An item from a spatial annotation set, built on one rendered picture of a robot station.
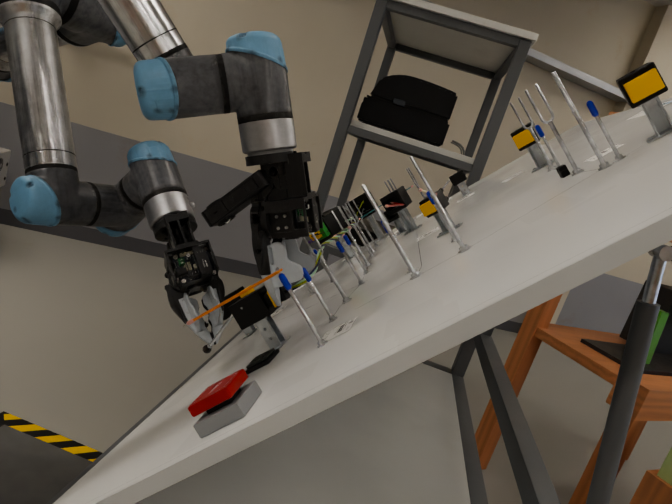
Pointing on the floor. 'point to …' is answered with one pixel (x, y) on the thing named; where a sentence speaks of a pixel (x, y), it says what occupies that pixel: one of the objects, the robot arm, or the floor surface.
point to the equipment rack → (480, 51)
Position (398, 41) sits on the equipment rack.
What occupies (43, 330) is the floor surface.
